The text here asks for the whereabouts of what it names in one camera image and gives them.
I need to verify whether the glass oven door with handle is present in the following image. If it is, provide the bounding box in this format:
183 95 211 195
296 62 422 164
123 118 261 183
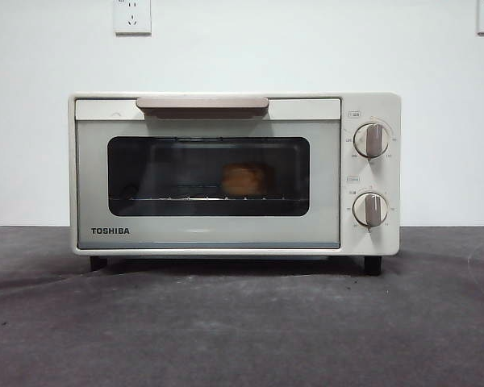
74 96 343 251

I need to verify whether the orange-brown bread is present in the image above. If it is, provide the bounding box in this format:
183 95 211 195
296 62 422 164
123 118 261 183
219 161 276 198

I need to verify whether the metal wire oven rack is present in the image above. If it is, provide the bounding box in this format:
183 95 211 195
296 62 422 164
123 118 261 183
109 194 291 202

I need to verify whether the cream oven knob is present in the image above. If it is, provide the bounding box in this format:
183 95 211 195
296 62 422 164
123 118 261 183
353 123 390 158
353 192 390 227

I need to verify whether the cream Toshiba toaster oven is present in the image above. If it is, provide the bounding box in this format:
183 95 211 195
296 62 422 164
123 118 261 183
67 91 403 277

